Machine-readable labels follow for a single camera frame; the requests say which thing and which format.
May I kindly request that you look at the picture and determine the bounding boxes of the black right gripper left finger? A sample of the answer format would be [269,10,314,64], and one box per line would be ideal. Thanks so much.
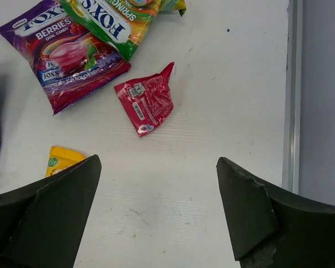
[0,155,102,267]

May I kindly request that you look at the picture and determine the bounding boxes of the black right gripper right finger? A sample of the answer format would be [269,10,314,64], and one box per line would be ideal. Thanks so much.
[217,157,335,267]

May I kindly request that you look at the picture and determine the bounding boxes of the yellow M&M's packet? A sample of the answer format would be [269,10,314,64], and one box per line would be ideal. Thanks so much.
[46,146,85,177]

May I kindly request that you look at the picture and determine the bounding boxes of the purple Fox's berries candy bag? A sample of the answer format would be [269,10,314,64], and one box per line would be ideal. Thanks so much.
[0,1,131,114]

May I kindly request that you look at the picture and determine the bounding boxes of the red small snack packet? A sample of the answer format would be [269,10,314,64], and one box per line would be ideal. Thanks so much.
[114,62,175,137]

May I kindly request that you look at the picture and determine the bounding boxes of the green Fox's spring candy bag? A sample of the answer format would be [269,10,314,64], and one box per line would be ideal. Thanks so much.
[59,0,186,61]

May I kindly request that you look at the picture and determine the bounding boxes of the aluminium table edge rail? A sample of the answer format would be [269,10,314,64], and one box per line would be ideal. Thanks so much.
[282,0,304,194]

